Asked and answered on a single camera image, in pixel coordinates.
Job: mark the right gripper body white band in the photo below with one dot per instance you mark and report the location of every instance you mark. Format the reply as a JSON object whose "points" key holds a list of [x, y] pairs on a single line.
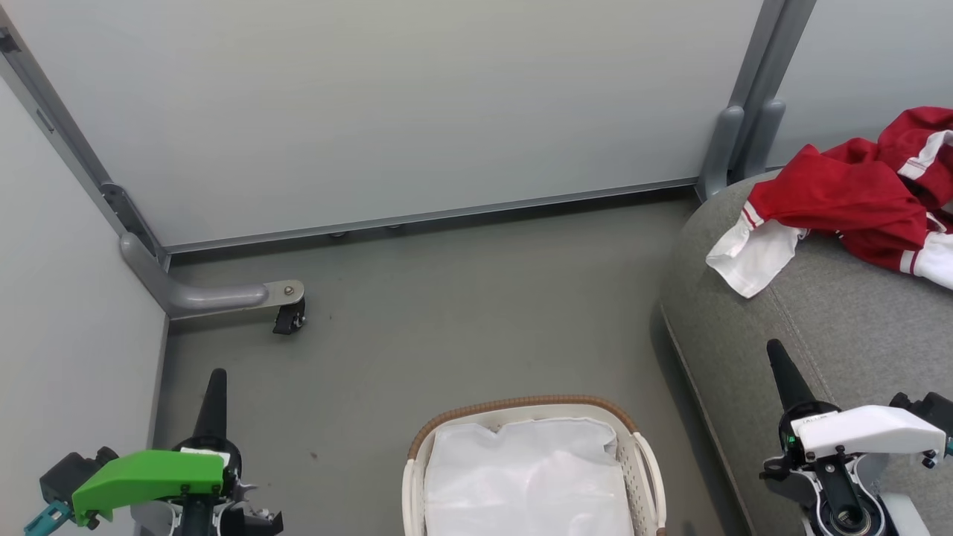
{"points": [[871, 432]]}

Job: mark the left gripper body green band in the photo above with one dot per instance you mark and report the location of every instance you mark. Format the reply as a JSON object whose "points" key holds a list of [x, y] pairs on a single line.
{"points": [[149, 476]]}

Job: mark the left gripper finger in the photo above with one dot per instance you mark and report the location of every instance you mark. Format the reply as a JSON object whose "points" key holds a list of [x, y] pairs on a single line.
{"points": [[214, 409]]}

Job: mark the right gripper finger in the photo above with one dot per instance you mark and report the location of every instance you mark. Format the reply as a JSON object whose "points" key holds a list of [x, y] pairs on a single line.
{"points": [[788, 380]]}

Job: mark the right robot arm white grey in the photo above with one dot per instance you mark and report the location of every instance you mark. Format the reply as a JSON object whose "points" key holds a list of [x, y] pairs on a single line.
{"points": [[841, 499]]}

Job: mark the white laundry basket brown rim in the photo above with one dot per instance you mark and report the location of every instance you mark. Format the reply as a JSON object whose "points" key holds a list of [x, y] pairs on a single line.
{"points": [[646, 461]]}

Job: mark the grey fabric sofa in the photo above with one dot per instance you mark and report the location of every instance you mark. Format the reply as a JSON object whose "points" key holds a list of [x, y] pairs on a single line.
{"points": [[841, 320]]}

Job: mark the black caster wheel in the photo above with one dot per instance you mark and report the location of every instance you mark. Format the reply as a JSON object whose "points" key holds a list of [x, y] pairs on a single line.
{"points": [[289, 318]]}

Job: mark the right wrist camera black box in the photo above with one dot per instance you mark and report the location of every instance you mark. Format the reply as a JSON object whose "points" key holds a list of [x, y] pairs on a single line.
{"points": [[927, 409]]}

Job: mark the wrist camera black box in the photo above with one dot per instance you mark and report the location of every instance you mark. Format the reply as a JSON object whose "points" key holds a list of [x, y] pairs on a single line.
{"points": [[71, 473], [927, 409]]}

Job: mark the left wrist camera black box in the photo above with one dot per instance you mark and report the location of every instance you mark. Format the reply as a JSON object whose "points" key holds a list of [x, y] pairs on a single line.
{"points": [[71, 473]]}

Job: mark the grey partition foot bracket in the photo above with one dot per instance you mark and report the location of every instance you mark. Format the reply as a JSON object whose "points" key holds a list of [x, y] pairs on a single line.
{"points": [[208, 298]]}

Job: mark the grey double partition post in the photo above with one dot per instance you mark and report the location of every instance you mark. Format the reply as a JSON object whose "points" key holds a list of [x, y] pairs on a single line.
{"points": [[752, 112]]}

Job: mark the grey partition bottom rail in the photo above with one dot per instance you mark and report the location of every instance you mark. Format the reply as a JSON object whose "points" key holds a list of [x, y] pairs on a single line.
{"points": [[417, 217]]}

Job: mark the grey slanted partition post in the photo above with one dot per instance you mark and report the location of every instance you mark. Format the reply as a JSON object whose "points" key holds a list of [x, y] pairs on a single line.
{"points": [[67, 141]]}

